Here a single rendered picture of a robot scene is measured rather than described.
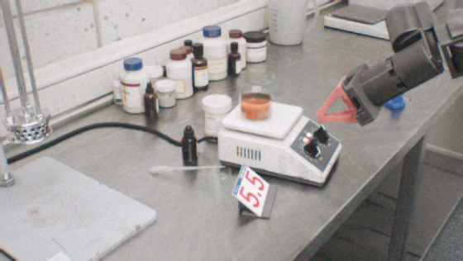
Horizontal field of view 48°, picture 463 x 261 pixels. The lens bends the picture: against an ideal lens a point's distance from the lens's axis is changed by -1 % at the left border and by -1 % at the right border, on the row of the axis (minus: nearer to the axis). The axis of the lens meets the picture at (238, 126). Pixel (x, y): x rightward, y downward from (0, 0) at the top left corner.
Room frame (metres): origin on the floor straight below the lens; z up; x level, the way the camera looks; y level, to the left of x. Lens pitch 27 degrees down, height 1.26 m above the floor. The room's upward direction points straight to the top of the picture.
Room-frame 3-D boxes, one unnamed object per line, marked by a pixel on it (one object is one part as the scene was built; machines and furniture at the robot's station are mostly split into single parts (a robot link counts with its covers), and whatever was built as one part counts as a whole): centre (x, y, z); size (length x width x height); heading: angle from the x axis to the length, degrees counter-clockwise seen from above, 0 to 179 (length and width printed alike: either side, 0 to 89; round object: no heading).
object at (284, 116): (0.86, -0.05, 0.83); 0.12 x 0.12 x 0.01; 66
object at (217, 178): (0.77, 0.04, 0.76); 0.06 x 0.06 x 0.02
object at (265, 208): (0.72, -0.03, 0.77); 0.09 x 0.06 x 0.04; 168
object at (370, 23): (1.71, -0.44, 0.77); 0.26 x 0.19 x 0.05; 50
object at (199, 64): (1.20, 0.10, 0.80); 0.04 x 0.04 x 0.11
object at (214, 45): (1.27, 0.06, 0.81); 0.07 x 0.07 x 0.13
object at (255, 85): (0.85, -0.03, 0.88); 0.07 x 0.06 x 0.08; 38
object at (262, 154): (0.85, -0.07, 0.79); 0.22 x 0.13 x 0.08; 66
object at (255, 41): (1.40, -0.05, 0.79); 0.07 x 0.07 x 0.07
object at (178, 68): (1.15, 0.14, 0.80); 0.06 x 0.06 x 0.11
